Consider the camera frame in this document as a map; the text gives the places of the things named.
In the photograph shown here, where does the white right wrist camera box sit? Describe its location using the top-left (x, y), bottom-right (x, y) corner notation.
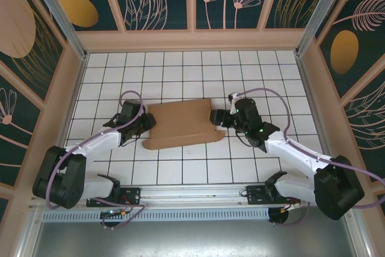
top-left (229, 92), bottom-right (240, 116)

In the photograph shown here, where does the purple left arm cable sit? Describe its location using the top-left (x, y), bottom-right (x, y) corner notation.
top-left (45, 90), bottom-right (147, 231)

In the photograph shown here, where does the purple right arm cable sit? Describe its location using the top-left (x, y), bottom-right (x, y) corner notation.
top-left (230, 87), bottom-right (385, 228)

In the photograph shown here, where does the brown cardboard paper box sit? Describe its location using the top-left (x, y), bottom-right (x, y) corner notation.
top-left (142, 98), bottom-right (225, 151)

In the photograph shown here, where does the aluminium extrusion rail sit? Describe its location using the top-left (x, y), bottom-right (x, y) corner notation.
top-left (28, 182), bottom-right (359, 209)

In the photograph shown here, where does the grey metal sheet panel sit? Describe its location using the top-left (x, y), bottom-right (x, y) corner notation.
top-left (17, 205), bottom-right (370, 257)

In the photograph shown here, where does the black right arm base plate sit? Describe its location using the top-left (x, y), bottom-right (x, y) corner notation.
top-left (245, 185), bottom-right (301, 206)

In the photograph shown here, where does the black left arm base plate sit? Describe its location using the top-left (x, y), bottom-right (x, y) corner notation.
top-left (86, 187), bottom-right (142, 208)

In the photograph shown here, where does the aluminium corner post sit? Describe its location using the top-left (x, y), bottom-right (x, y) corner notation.
top-left (25, 0), bottom-right (88, 61)
top-left (294, 0), bottom-right (350, 56)

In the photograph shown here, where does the grey slotted cable duct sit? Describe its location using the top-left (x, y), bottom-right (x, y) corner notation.
top-left (40, 208), bottom-right (271, 222)

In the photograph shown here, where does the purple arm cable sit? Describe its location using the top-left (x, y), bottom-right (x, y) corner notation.
top-left (45, 90), bottom-right (147, 231)
top-left (230, 87), bottom-right (385, 228)

